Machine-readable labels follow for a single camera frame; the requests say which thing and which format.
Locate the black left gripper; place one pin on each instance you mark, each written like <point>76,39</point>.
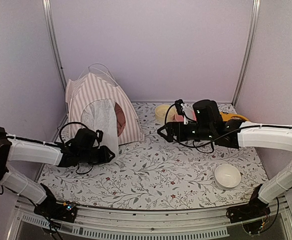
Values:
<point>105,157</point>

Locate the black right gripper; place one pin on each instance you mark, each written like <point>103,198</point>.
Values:
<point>172,127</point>

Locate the cream pet bowl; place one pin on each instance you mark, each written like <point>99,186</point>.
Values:
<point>164,113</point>

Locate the pink gingham cushion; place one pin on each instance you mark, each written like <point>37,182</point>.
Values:
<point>121,120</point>

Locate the yellow double bowl stand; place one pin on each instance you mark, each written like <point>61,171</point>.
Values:
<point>226,116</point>

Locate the white tent pole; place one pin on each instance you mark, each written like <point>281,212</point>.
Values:
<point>100,70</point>

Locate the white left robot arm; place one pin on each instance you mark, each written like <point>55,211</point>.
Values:
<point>28,155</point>

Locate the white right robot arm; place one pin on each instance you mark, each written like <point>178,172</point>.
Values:
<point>210,127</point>

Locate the floral tablecloth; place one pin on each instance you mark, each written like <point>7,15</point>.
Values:
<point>156,175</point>

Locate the white ceramic bowl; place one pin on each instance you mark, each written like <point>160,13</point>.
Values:
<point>227,176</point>

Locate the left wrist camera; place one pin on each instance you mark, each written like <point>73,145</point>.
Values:
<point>99,136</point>

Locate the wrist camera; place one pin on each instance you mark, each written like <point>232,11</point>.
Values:
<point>99,136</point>
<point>184,112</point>

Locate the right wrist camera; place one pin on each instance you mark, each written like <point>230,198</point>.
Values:
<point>184,112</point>

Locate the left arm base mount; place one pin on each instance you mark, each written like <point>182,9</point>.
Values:
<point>66,211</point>

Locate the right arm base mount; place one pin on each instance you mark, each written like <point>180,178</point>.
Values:
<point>246,212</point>

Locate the left aluminium corner post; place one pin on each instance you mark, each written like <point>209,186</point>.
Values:
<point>53,41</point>

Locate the aluminium corner post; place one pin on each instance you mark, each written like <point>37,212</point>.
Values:
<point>53,41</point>
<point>248,49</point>

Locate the right aluminium corner post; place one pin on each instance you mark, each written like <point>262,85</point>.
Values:
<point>248,49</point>

